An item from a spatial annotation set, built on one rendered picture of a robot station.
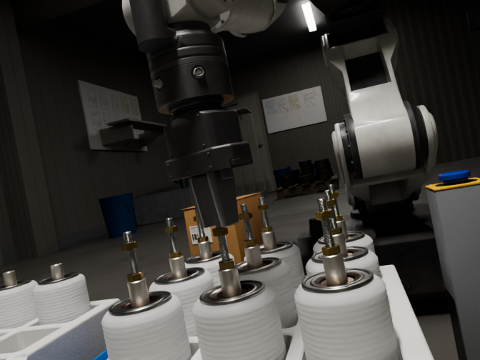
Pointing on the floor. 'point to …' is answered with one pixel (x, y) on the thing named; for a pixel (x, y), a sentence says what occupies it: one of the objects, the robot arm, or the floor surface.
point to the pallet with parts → (307, 179)
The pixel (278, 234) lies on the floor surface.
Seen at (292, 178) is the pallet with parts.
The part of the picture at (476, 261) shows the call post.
